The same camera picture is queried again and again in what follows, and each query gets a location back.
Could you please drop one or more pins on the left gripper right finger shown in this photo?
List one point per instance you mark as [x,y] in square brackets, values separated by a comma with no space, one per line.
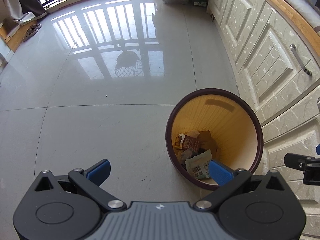
[230,182]

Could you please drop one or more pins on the brown white curtain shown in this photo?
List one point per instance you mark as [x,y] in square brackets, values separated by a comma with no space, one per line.
[22,11]

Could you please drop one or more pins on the yellow maroon-rimmed trash bin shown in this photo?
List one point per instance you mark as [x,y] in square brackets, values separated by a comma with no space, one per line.
[232,124]

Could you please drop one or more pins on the cream cabinet with drawers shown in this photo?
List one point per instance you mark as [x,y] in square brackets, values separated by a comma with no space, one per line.
[257,35]

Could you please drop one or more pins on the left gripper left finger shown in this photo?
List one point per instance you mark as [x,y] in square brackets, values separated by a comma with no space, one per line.
[87,183]

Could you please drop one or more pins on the white purple patterned blanket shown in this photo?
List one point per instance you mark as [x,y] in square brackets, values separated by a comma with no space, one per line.
[307,11]

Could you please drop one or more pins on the near metal drawer handle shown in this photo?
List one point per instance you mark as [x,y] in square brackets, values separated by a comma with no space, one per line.
[300,62]

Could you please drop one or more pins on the brown snack box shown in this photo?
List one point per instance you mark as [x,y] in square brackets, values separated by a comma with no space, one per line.
[185,142]

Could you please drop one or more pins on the pair of slippers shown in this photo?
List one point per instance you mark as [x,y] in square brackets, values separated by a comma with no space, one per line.
[33,29]

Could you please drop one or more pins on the green white paper wrapper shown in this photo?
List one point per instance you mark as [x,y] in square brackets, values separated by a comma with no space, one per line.
[198,166]

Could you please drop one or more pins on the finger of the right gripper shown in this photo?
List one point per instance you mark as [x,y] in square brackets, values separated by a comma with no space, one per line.
[298,162]
[318,149]

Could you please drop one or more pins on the crumpled tan paper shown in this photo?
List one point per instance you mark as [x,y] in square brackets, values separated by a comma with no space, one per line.
[206,143]

